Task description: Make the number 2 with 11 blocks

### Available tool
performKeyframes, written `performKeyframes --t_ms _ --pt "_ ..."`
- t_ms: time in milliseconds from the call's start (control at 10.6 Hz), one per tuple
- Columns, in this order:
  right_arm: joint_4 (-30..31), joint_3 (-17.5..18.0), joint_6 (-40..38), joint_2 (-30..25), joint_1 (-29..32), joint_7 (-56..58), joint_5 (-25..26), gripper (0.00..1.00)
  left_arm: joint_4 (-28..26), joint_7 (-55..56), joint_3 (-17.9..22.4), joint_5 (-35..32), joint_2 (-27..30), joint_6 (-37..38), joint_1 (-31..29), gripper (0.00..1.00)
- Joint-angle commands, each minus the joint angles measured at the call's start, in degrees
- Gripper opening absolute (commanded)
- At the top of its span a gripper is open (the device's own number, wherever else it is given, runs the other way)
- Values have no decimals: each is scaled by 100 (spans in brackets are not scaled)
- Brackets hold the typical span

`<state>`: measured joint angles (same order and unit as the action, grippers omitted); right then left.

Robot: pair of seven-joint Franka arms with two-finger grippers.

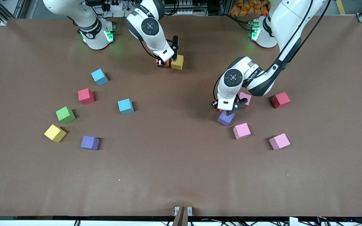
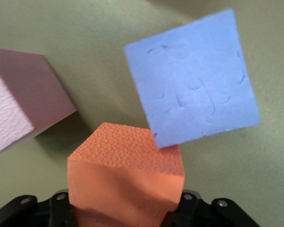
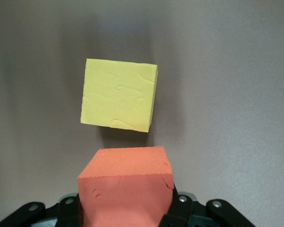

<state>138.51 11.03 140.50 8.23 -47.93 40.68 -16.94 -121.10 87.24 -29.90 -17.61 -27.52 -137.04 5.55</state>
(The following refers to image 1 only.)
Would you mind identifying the blue foam cube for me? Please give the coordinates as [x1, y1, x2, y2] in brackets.
[118, 99, 134, 115]
[91, 69, 109, 86]

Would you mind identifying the yellow foam cube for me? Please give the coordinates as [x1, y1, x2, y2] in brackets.
[171, 55, 184, 70]
[44, 124, 67, 143]

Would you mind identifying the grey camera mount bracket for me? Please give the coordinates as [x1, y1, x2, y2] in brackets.
[172, 206, 193, 226]

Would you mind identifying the pink foam cube with notch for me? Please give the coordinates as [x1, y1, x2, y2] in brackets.
[239, 92, 252, 109]

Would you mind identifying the white power strip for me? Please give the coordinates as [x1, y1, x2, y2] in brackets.
[102, 0, 124, 12]

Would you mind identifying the orange bag pile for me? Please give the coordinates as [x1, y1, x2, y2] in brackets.
[230, 0, 271, 17]

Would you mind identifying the red foam cube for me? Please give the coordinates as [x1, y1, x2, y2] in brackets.
[271, 92, 291, 109]
[78, 88, 95, 105]

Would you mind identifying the grey electronics box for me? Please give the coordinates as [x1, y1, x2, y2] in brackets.
[165, 0, 194, 16]

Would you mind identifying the green foam cube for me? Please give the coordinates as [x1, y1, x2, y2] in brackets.
[56, 106, 75, 124]

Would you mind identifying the brown table cover sheet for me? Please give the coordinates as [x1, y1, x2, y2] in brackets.
[0, 16, 362, 218]

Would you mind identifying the purple foam cube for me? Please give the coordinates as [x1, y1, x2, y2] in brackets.
[80, 136, 100, 151]
[217, 110, 235, 126]

